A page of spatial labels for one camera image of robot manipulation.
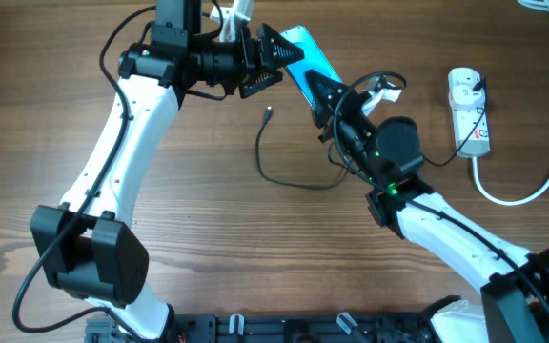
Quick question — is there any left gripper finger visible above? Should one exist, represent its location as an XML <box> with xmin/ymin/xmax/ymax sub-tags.
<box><xmin>239</xmin><ymin>71</ymin><xmax>283</xmax><ymax>99</ymax></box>
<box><xmin>257</xmin><ymin>24</ymin><xmax>304</xmax><ymax>71</ymax></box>

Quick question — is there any black USB charging cable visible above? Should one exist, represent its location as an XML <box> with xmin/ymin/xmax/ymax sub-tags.
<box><xmin>254</xmin><ymin>75</ymin><xmax>488</xmax><ymax>192</ymax></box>

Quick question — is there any Galaxy smartphone with blue screen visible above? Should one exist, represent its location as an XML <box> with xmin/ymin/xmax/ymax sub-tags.
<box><xmin>280</xmin><ymin>26</ymin><xmax>342</xmax><ymax>108</ymax></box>

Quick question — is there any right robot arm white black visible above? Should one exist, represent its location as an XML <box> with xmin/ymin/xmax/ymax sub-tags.
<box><xmin>305</xmin><ymin>70</ymin><xmax>549</xmax><ymax>342</ymax></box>

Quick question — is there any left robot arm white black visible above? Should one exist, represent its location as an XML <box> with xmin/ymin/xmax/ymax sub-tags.
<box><xmin>30</xmin><ymin>1</ymin><xmax>304</xmax><ymax>342</ymax></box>

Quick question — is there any white USB charger adapter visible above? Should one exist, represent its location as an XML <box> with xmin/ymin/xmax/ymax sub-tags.
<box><xmin>449</xmin><ymin>84</ymin><xmax>485</xmax><ymax>111</ymax></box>

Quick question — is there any white power strip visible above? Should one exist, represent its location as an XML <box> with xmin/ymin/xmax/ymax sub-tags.
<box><xmin>448</xmin><ymin>67</ymin><xmax>490</xmax><ymax>158</ymax></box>

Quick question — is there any black right camera cable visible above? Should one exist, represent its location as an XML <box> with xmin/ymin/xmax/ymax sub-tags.
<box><xmin>331</xmin><ymin>71</ymin><xmax>549</xmax><ymax>342</ymax></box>

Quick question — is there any black camera cable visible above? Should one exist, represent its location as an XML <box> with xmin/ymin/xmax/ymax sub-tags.
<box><xmin>10</xmin><ymin>4</ymin><xmax>223</xmax><ymax>334</ymax></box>
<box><xmin>331</xmin><ymin>71</ymin><xmax>549</xmax><ymax>342</ymax></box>

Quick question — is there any black left camera cable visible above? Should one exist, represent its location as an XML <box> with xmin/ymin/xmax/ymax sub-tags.
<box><xmin>10</xmin><ymin>4</ymin><xmax>223</xmax><ymax>334</ymax></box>

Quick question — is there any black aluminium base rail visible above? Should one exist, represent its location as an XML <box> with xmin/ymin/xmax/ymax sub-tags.
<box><xmin>160</xmin><ymin>313</ymin><xmax>440</xmax><ymax>343</ymax></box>

